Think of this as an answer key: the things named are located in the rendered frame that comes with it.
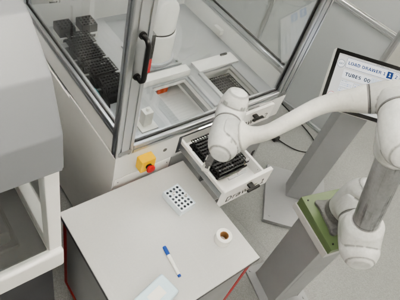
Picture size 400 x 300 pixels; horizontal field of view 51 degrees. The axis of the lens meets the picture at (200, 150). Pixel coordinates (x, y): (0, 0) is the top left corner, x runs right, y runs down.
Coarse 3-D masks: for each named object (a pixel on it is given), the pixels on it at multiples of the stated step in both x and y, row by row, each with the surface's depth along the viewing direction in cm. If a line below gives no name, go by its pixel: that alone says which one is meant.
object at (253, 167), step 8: (208, 128) 200; (192, 136) 196; (184, 144) 189; (184, 152) 191; (192, 152) 187; (248, 152) 195; (192, 160) 188; (200, 160) 185; (248, 160) 195; (200, 168) 185; (248, 168) 196; (256, 168) 193; (208, 176) 182; (240, 176) 192; (248, 176) 193; (208, 184) 184; (216, 184) 179; (224, 184) 187; (232, 184) 188; (216, 192) 181
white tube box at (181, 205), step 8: (176, 184) 185; (168, 192) 182; (176, 192) 184; (184, 192) 184; (168, 200) 181; (176, 200) 180; (184, 200) 181; (192, 200) 182; (176, 208) 179; (184, 208) 178
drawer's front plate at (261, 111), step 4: (268, 104) 216; (272, 104) 217; (256, 108) 212; (260, 108) 212; (264, 108) 214; (268, 108) 217; (272, 108) 220; (248, 112) 208; (252, 112) 209; (256, 112) 212; (260, 112) 215; (264, 112) 218; (268, 112) 221; (248, 116) 209; (268, 116) 224; (244, 120) 210; (248, 120) 213; (260, 120) 222; (248, 124) 216
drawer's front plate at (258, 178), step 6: (270, 168) 187; (258, 174) 183; (264, 174) 186; (246, 180) 179; (252, 180) 182; (258, 180) 187; (264, 180) 192; (234, 186) 175; (240, 186) 178; (246, 186) 183; (222, 192) 174; (228, 192) 174; (234, 192) 178; (240, 192) 184; (222, 198) 175; (228, 198) 179; (234, 198) 184; (222, 204) 180
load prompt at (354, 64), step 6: (348, 60) 217; (354, 60) 217; (348, 66) 217; (354, 66) 217; (360, 66) 218; (366, 66) 218; (372, 66) 218; (366, 72) 218; (372, 72) 218; (378, 72) 218; (384, 72) 218; (390, 72) 218; (396, 72) 218; (384, 78) 219; (390, 78) 219; (396, 78) 219
